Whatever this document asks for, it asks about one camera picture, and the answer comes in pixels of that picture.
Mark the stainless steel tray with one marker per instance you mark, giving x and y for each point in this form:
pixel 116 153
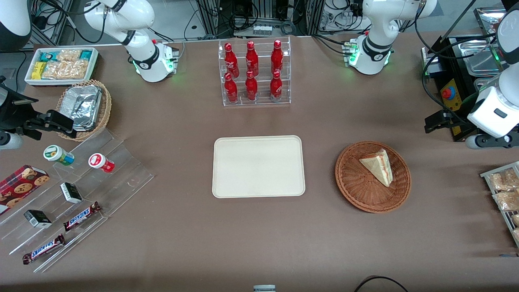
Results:
pixel 488 18
pixel 482 56

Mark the red cola bottle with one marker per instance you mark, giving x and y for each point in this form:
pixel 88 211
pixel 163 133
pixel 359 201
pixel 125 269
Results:
pixel 277 56
pixel 251 87
pixel 276 86
pixel 230 59
pixel 251 59
pixel 230 89

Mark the clear acrylic bottle rack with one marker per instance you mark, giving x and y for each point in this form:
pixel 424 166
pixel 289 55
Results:
pixel 261 101

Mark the white power strip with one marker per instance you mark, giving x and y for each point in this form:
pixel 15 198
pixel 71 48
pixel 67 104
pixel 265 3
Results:
pixel 262 29

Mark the light wicker basket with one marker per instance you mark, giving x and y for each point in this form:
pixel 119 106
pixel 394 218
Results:
pixel 104 109

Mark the clear puffed snack bag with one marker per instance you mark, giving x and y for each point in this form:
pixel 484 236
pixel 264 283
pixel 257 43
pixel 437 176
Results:
pixel 65 69
pixel 69 55

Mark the red lid yoghurt cup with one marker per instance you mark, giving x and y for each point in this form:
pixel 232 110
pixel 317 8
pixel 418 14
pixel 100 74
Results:
pixel 99 162

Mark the teal snack packet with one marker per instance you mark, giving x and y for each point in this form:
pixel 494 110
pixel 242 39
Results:
pixel 48 55
pixel 86 54

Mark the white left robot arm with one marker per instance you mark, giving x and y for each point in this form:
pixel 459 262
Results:
pixel 377 24

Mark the white plastic snack bin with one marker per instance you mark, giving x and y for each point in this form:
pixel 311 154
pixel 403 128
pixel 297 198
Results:
pixel 93 67

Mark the small grey device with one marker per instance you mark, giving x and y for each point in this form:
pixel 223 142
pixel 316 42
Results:
pixel 264 288

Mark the black emergency stop control box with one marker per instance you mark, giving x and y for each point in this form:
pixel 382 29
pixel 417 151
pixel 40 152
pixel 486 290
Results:
pixel 450 95

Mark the Snickers chocolate bar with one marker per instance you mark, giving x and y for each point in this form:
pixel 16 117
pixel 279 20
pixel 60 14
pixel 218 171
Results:
pixel 81 217
pixel 42 249

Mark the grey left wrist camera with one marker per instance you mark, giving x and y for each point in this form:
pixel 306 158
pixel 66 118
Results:
pixel 492 142

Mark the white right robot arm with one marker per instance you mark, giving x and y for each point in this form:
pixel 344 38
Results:
pixel 138 16

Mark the yellow snack packet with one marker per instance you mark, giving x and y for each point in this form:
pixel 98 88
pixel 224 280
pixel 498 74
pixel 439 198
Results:
pixel 39 70

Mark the cream plastic tray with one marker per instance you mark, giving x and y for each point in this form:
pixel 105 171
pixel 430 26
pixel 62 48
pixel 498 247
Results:
pixel 258 166

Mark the clear bag of pastries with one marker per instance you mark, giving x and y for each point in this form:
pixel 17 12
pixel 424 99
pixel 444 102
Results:
pixel 507 200
pixel 502 180

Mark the small black carton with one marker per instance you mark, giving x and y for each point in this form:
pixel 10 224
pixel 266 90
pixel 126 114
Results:
pixel 71 193
pixel 37 219

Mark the green lid yoghurt cup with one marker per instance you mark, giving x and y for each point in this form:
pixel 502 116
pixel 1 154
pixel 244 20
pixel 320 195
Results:
pixel 56 154

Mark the red chocolate chip cookie box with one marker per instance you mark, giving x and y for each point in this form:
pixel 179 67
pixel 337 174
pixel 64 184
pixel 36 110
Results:
pixel 20 186

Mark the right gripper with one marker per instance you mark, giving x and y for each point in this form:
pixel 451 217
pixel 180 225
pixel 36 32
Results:
pixel 11 112

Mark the triangular sandwich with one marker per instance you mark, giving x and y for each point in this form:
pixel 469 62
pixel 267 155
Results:
pixel 379 166

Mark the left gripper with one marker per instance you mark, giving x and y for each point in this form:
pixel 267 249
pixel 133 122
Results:
pixel 457 121

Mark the brown wicker basket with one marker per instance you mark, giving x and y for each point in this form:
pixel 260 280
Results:
pixel 357 182

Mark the clear acrylic stepped display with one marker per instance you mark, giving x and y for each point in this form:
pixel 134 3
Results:
pixel 121 178

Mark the aluminium foil tray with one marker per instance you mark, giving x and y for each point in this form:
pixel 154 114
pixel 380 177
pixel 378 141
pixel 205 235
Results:
pixel 83 105

